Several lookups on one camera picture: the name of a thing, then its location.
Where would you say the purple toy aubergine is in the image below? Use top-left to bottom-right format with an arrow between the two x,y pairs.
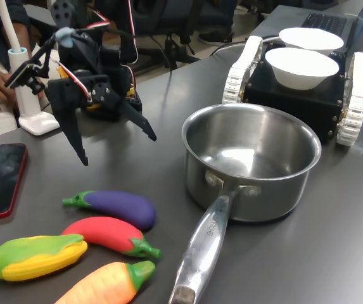
62,189 -> 156,231

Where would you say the pale grey putty lump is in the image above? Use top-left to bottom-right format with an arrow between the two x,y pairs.
56,27 -> 74,48

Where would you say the black office chair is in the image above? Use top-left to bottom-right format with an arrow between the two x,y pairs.
130,0 -> 232,69

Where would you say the grey chair armrest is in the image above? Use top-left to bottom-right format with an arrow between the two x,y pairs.
22,4 -> 58,35

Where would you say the red toy chilli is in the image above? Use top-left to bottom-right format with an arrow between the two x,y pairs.
61,217 -> 162,259

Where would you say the yellow green toy corn cob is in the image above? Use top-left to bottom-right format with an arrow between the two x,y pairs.
0,233 -> 89,282

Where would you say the orange toy carrot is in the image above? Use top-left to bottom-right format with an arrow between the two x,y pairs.
54,260 -> 156,304

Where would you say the black vehicle with white tracks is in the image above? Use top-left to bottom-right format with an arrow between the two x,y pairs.
221,35 -> 363,147

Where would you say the large white bowl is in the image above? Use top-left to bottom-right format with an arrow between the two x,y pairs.
264,47 -> 340,91

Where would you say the small white bowl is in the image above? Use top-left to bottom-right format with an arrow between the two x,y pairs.
278,27 -> 345,56

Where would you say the black laptop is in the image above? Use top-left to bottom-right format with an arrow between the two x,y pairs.
300,0 -> 363,48

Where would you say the red white black servo wire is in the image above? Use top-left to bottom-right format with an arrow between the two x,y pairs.
57,61 -> 93,103

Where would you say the white post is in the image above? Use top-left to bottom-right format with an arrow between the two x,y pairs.
0,0 -> 61,136

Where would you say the black gripper camera board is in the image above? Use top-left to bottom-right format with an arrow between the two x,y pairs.
4,59 -> 48,96

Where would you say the steel pan with long handle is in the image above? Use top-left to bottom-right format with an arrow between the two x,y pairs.
168,103 -> 322,304

